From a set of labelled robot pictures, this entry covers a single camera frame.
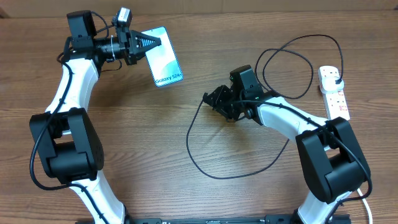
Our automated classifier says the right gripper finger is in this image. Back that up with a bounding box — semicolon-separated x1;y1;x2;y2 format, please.
203;85;233;109
213;107;233;122

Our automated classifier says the Samsung Galaxy smartphone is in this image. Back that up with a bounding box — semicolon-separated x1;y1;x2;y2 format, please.
143;27;183;87

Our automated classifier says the black USB charging cable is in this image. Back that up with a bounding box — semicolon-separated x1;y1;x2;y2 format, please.
185;34;345;180

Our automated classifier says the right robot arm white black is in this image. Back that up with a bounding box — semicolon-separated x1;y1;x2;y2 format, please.
202;65;371;223

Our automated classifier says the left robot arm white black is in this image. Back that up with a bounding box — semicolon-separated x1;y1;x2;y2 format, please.
29;7;161;223

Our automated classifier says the white charger plug adapter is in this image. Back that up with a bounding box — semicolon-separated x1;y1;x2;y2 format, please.
320;77;345;94

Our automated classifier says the white power strip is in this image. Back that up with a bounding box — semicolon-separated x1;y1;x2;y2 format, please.
318;65;350;120

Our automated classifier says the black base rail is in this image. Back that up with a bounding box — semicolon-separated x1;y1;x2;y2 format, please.
74;213;352;224

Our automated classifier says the white power strip cord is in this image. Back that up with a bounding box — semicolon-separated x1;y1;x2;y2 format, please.
356;187;373;224

